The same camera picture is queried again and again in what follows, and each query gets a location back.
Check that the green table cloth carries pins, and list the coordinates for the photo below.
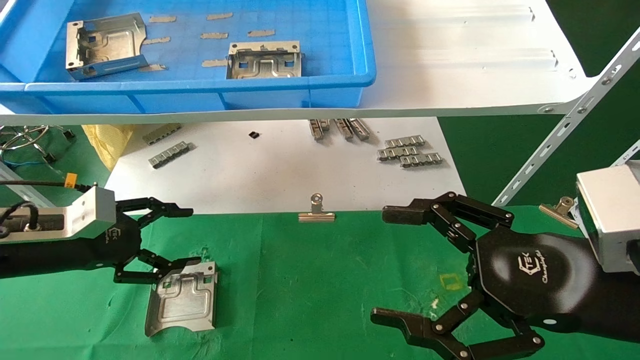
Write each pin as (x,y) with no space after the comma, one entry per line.
(310,290)

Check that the tiny black part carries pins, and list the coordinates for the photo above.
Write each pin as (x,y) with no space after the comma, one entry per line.
(254,134)

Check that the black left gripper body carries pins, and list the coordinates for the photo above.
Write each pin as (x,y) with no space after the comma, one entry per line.
(117,242)

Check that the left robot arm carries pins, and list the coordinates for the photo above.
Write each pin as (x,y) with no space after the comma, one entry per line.
(40,260)

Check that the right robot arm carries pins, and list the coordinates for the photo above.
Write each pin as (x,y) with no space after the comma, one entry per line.
(620,305)

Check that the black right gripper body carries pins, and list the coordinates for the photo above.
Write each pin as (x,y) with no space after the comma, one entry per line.
(535,275)

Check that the white slotted shelf brace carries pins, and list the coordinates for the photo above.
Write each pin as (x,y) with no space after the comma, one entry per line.
(627,155)
(22,192)
(565,132)

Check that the white paper sheet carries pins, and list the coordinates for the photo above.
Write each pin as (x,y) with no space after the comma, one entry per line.
(270,170)

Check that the blue plastic bin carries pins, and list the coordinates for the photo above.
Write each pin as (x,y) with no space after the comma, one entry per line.
(330,45)

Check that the silver binder clip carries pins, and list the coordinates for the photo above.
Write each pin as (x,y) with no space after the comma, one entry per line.
(560,213)
(317,214)

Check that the silver sheet metal bracket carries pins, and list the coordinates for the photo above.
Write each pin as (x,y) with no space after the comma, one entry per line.
(185,305)
(265,64)
(107,47)

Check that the small black clip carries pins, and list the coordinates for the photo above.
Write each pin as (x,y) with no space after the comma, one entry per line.
(50,158)
(69,133)

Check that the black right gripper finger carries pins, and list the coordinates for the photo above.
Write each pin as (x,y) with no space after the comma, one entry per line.
(450,207)
(425,332)

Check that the yellow cloth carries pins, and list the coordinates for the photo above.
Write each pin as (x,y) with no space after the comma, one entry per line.
(107,141)

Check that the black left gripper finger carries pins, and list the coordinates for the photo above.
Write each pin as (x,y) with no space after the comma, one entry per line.
(160,209)
(150,272)

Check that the white metal shelf board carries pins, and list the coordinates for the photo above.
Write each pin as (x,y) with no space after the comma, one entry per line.
(450,75)

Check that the small silver toothed clip strip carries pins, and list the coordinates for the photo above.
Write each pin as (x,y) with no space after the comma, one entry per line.
(344,129)
(405,141)
(421,159)
(162,134)
(397,153)
(318,129)
(169,154)
(360,129)

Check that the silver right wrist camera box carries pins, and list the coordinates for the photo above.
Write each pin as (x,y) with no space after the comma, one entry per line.
(610,215)

